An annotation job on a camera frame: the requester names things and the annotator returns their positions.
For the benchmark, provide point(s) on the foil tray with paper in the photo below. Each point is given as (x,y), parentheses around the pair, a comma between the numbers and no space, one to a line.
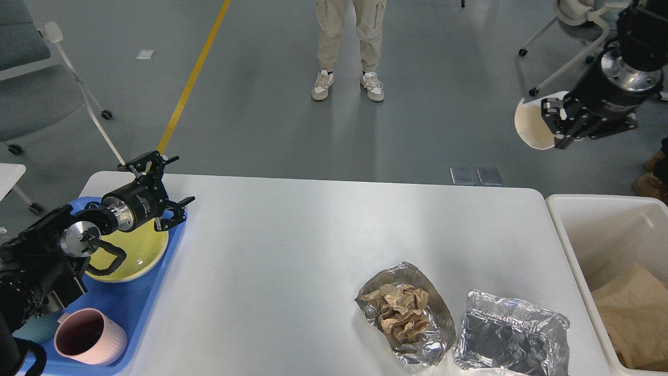
(440,334)

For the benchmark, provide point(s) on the yellow plastic plate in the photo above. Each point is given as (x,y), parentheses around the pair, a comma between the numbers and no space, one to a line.
(144,248)

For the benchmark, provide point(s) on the white office chair right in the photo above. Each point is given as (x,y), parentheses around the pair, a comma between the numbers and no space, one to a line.
(590,22)

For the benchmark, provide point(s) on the grey office chair left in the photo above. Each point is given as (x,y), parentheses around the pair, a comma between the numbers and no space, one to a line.
(38,99)

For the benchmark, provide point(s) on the white side table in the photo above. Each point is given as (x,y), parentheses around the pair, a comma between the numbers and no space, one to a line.
(10,175)

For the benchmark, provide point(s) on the blue plastic tray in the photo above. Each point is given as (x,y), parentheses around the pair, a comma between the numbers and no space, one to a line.
(128,304)

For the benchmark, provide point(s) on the teal yellow mug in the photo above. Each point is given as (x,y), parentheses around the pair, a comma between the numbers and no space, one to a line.
(39,329)

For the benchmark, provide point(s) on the brown paper bag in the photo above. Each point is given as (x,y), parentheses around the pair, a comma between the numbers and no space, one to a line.
(633,308)

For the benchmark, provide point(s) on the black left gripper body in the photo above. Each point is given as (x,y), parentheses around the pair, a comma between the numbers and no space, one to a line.
(134,204)

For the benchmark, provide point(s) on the crumpled brown paper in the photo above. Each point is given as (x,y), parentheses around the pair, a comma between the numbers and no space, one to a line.
(400,310)

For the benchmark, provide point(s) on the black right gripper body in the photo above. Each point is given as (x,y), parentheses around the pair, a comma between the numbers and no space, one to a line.
(613,90)

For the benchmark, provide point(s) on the beige plastic bin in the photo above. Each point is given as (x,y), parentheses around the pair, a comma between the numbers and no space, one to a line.
(602,236)

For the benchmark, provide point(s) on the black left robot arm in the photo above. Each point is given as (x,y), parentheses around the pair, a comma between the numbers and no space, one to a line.
(43,267)

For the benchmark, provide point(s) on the white paper cup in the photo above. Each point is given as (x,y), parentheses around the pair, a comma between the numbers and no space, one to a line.
(531,127)

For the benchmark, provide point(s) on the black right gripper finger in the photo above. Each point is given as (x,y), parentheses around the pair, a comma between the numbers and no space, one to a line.
(574,128)
(556,112)

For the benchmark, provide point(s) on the pink ribbed mug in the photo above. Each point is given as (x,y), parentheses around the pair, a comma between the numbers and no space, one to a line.
(89,336)

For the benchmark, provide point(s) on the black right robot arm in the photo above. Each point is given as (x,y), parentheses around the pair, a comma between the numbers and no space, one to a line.
(641,36)

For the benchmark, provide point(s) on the crumpled aluminium foil sheet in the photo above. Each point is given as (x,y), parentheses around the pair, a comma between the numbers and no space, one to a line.
(512,334)

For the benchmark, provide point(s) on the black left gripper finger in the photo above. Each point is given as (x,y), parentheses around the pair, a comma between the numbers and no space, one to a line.
(148,168)
(170,214)

